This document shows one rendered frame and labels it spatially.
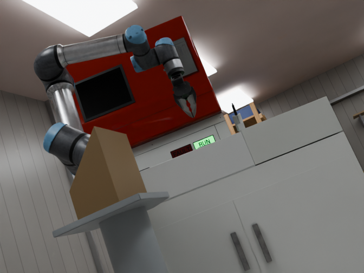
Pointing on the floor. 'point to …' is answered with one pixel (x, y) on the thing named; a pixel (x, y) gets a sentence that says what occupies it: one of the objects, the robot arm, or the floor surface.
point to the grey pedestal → (126, 233)
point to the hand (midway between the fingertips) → (192, 114)
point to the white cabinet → (271, 217)
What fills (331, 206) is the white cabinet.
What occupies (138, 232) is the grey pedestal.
